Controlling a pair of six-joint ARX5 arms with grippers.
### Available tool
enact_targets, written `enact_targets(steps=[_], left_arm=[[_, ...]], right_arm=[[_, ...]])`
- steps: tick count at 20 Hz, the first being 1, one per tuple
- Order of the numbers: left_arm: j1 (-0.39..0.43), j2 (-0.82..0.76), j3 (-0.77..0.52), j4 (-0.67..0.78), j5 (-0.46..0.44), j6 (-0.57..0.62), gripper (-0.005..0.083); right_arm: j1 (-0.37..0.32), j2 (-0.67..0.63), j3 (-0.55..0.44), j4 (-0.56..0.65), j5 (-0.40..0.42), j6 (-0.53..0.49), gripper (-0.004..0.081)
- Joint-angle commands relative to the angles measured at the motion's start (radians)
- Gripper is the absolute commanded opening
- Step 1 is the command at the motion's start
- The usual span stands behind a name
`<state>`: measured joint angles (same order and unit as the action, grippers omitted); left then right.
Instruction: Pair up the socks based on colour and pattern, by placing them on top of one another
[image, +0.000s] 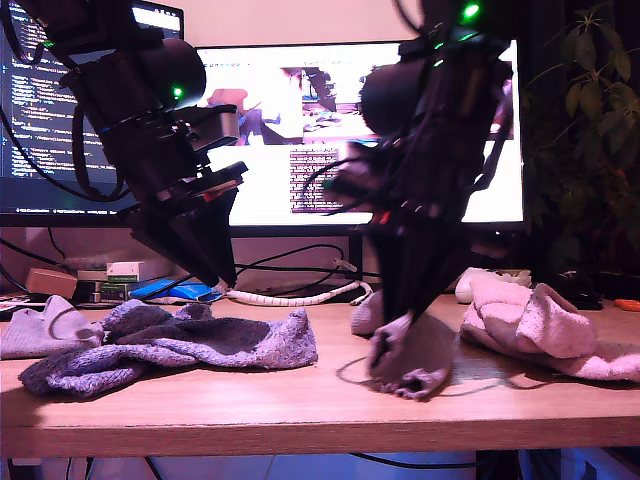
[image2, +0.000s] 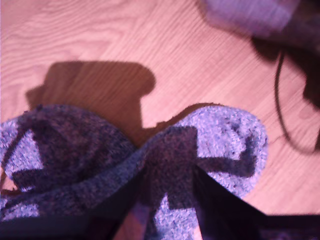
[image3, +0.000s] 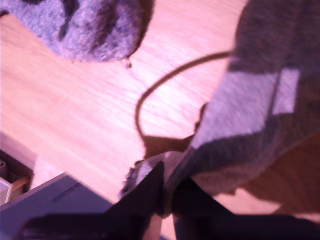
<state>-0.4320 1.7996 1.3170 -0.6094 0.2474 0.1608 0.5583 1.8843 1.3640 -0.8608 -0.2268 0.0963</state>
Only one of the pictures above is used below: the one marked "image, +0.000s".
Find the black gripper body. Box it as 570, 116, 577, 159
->
102, 115, 250, 226

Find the grey ribbed sock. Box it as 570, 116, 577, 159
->
0, 294, 105, 361
349, 288, 455, 402

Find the pink fluffy sock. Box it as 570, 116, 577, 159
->
467, 276, 599, 362
458, 319, 640, 384

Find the blue knitted sock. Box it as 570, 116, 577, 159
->
18, 343, 156, 399
102, 298, 320, 372

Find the white game controller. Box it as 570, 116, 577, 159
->
453, 268, 532, 305

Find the bright screen monitor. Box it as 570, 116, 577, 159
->
194, 42, 525, 239

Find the black monitor stand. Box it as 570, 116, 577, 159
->
348, 234, 381, 281

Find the white box green label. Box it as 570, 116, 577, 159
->
105, 258, 175, 284

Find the blue plastic packet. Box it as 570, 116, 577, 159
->
128, 279, 224, 305

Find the pale grey flat object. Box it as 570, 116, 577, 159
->
63, 251, 132, 272

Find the dark code screen monitor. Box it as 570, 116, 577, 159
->
0, 0, 185, 229

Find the black wallet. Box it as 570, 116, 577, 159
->
564, 294, 605, 312

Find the black flat device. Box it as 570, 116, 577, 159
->
0, 293, 76, 321

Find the green leafy houseplant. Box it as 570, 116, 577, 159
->
519, 4, 640, 301

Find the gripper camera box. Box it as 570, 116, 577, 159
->
187, 103, 241, 151
333, 141, 384, 197

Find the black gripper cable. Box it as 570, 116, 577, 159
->
72, 104, 132, 202

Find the black arching desk cable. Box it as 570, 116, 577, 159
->
234, 243, 347, 281

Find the black long desk cable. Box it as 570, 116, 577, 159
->
144, 263, 381, 300

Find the white coiled cable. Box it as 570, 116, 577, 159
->
225, 279, 375, 308

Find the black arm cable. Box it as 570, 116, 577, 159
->
0, 99, 126, 204

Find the black hanging monitor cable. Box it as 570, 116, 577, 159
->
47, 228, 69, 262

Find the black slanting wall cable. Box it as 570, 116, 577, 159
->
0, 238, 64, 267

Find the black cable under table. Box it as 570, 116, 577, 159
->
349, 452, 479, 471

